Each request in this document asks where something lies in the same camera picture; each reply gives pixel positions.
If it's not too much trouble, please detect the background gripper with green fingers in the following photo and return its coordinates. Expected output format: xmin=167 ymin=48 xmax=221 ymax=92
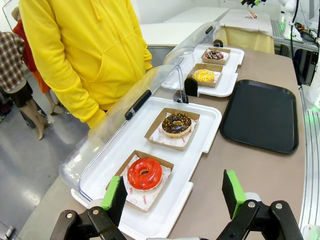
xmin=240 ymin=0 xmax=266 ymax=8

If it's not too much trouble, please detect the printed paper under nut donut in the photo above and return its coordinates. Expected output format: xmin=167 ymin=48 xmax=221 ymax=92
xmin=151 ymin=117 xmax=200 ymax=147

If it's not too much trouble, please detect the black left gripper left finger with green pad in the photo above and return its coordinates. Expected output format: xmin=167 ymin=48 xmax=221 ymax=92
xmin=49 ymin=175 xmax=129 ymax=240

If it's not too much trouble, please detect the cardboard tray of red donut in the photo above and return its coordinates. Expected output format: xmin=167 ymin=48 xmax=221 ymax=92
xmin=105 ymin=149 xmax=175 ymax=213

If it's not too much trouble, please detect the white display base large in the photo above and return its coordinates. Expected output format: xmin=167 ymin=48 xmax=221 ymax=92
xmin=70 ymin=96 xmax=223 ymax=239

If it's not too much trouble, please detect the black hanging cable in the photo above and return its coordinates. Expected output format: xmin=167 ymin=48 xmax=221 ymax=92
xmin=289 ymin=0 xmax=300 ymax=60

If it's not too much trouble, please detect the cardboard tray of nut donut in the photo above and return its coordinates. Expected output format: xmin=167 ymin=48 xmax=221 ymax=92
xmin=144 ymin=107 xmax=201 ymax=152

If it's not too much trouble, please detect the yellow sprinkled donut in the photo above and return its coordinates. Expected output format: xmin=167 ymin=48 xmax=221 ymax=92
xmin=191 ymin=68 xmax=215 ymax=83

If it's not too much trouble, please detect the cable bundle on bench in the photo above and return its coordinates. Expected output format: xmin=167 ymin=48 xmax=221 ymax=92
xmin=294 ymin=21 xmax=317 ymax=43

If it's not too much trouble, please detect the clear dome lid small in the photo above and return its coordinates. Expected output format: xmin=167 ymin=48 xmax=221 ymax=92
xmin=162 ymin=21 xmax=221 ymax=88

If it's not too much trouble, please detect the chocolate donut with coloured sprinkles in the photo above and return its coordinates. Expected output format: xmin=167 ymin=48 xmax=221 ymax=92
xmin=204 ymin=50 xmax=225 ymax=60

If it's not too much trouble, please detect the printed paper under red donut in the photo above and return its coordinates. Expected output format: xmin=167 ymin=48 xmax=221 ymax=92
xmin=124 ymin=154 xmax=172 ymax=206

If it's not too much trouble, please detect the cardboard tray of sprinkle donut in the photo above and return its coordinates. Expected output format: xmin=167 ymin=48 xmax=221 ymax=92
xmin=201 ymin=47 xmax=231 ymax=66

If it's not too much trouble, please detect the aluminium frame rail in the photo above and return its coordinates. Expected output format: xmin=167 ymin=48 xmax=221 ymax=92
xmin=298 ymin=84 xmax=320 ymax=235

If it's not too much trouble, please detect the person's right forearm yellow sleeve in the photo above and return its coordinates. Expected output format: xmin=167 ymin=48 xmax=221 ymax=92
xmin=48 ymin=62 xmax=106 ymax=130

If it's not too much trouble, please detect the mannequin in plaid shirt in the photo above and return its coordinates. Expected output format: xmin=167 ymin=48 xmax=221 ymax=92
xmin=0 ymin=31 xmax=50 ymax=141

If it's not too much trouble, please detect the white counter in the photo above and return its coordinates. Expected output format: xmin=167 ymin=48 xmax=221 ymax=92
xmin=139 ymin=7 xmax=230 ymax=47

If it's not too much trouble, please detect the table with checkered cloth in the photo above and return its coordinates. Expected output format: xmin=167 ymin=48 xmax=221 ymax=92
xmin=219 ymin=8 xmax=275 ymax=55

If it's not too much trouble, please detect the white display base small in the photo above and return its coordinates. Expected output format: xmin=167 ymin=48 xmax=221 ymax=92
xmin=161 ymin=44 xmax=245 ymax=98

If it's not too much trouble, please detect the chocolate donut with nut crumbs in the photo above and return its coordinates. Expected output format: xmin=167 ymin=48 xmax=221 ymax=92
xmin=161 ymin=112 xmax=193 ymax=138

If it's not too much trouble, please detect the person in yellow hoodie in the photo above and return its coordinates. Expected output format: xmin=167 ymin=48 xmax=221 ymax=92
xmin=18 ymin=0 xmax=153 ymax=130

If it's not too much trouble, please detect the clear dome lid large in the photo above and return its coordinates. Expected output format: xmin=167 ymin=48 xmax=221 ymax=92
xmin=58 ymin=64 xmax=190 ymax=202

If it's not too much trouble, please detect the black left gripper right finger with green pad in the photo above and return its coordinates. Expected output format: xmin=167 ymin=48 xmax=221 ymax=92
xmin=216 ymin=169 xmax=304 ymax=240

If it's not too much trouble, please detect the black serving tray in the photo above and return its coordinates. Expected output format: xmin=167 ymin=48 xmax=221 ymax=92
xmin=219 ymin=79 xmax=300 ymax=154

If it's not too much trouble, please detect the red glazed donut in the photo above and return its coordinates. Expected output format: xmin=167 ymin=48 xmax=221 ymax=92
xmin=126 ymin=157 xmax=163 ymax=192

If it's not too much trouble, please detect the cardboard tray of yellow donut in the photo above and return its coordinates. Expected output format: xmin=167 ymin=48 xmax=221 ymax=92
xmin=186 ymin=63 xmax=224 ymax=89

